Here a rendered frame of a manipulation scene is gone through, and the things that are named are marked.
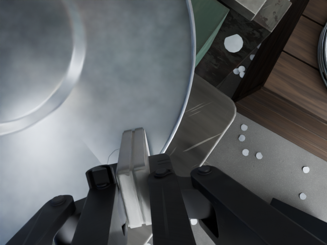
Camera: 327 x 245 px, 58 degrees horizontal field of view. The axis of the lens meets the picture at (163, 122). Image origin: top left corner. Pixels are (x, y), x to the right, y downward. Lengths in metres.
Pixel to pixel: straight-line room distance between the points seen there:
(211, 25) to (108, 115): 0.21
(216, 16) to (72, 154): 0.25
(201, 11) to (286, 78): 0.38
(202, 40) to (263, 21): 0.09
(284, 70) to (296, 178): 0.48
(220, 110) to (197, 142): 0.03
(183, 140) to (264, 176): 0.86
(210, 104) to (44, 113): 0.12
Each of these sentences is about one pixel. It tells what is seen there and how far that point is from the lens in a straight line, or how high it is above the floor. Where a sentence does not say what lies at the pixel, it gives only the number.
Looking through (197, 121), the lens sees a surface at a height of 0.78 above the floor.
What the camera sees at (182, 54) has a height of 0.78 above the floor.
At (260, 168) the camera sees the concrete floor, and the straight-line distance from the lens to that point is 1.05.
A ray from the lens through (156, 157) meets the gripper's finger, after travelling 0.16.
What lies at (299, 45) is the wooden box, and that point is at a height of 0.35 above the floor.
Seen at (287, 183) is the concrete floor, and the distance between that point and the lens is 1.09.
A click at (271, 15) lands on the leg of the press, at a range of 0.43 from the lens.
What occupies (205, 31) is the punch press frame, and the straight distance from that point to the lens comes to 0.38.
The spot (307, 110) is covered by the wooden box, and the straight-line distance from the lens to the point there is 0.73.
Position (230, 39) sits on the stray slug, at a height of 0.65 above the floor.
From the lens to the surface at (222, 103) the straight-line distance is 0.22.
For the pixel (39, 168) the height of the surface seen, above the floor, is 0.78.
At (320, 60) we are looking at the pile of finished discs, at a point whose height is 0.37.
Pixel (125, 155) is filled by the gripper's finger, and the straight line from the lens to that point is 0.15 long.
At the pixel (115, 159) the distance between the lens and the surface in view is 0.21.
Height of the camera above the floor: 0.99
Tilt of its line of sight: 86 degrees down
